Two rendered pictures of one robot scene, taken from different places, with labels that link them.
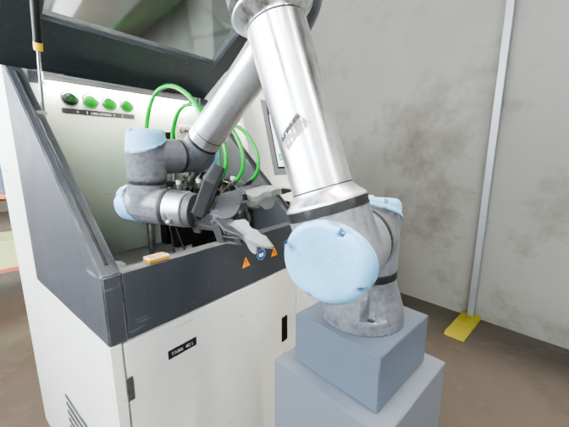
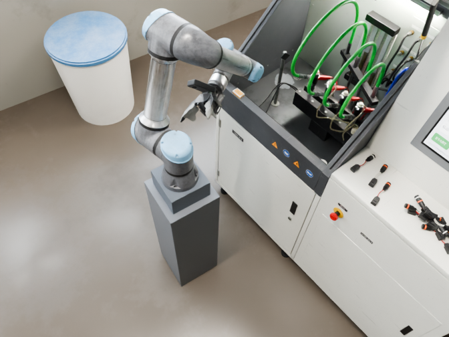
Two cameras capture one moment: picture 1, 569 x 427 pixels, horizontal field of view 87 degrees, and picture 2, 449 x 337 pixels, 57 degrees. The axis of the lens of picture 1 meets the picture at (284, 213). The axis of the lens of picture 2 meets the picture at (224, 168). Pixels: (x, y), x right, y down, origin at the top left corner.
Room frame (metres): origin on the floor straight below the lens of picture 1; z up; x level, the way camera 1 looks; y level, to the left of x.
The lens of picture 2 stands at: (0.83, -1.03, 2.34)
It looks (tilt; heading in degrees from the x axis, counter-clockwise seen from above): 56 degrees down; 98
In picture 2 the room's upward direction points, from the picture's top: 3 degrees clockwise
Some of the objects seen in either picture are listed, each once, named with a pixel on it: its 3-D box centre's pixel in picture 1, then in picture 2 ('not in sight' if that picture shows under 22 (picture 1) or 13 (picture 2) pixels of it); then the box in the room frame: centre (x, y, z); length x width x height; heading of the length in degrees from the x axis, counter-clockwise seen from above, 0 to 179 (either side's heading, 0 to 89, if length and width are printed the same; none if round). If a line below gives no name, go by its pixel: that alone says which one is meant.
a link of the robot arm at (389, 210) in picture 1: (365, 230); (176, 151); (0.52, -0.14, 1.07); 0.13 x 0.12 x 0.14; 150
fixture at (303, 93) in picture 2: (210, 233); (327, 119); (1.11, 0.28, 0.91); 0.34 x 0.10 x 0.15; 141
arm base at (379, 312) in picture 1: (362, 290); (179, 169); (0.53, -0.15, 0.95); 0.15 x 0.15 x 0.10
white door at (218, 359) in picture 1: (234, 390); (258, 185); (0.85, 0.16, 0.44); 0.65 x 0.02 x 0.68; 141
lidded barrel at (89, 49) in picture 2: not in sight; (96, 72); (-0.36, 0.92, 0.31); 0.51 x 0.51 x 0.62
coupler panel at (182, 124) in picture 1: (192, 153); (409, 57); (1.37, 0.41, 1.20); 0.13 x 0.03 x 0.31; 141
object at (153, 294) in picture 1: (227, 265); (270, 134); (0.86, 0.17, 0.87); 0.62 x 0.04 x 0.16; 141
